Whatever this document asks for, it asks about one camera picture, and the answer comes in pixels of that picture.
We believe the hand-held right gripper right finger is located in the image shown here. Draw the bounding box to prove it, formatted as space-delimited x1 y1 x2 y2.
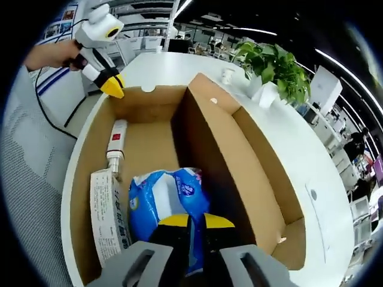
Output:
203 212 297 287

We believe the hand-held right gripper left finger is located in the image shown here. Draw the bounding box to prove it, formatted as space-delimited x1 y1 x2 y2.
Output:
86 213 192 287

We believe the blue tissue pack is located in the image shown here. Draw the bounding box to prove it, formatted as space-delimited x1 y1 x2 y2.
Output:
128 167 212 277

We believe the white spray bottle red label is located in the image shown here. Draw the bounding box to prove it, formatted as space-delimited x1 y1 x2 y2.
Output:
106 118 128 180

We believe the white printed carton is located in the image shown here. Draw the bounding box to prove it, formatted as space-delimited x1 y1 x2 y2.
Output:
89 169 133 268

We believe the brown cardboard shoe box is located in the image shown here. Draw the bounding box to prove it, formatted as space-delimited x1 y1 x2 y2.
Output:
68 72 306 286

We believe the person's left hand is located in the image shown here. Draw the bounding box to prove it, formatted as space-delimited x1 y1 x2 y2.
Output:
58 40 89 72

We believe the grey metal shelf rack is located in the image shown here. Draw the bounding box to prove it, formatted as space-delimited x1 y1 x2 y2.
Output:
113 0 181 60

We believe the small white paper cup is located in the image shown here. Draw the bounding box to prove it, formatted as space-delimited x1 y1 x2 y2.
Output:
221 68 236 86

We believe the grey mesh office chair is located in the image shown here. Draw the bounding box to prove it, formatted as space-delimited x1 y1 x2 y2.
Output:
0 67 79 287

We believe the green plant in white pot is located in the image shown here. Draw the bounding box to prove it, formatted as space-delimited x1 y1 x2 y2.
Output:
236 41 312 110

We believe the wall poster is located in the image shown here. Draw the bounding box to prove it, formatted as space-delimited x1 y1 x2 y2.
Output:
44 2 78 40

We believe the black cable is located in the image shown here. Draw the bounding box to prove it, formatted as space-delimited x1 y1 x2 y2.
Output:
35 17 90 140

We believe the table cable port cover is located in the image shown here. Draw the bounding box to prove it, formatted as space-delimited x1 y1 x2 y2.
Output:
305 184 330 261

